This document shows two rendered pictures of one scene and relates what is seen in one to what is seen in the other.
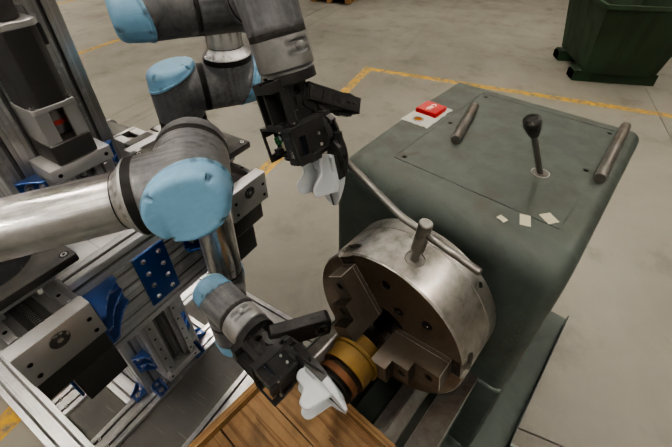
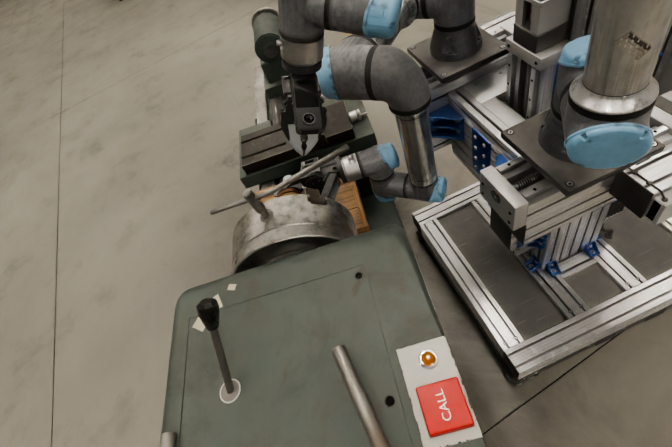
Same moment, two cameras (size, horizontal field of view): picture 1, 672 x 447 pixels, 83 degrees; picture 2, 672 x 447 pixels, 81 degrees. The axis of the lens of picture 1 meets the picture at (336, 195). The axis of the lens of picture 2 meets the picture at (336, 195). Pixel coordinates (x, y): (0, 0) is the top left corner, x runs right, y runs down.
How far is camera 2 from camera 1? 1.07 m
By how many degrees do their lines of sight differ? 89
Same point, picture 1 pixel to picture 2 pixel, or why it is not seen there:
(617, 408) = not seen: outside the picture
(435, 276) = (250, 222)
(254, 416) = (346, 200)
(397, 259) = (273, 205)
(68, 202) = not seen: hidden behind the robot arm
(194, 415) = (473, 254)
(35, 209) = not seen: hidden behind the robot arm
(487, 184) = (264, 316)
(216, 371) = (505, 277)
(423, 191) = (304, 257)
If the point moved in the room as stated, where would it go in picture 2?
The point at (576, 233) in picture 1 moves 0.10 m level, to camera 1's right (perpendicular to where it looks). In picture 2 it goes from (177, 327) to (135, 374)
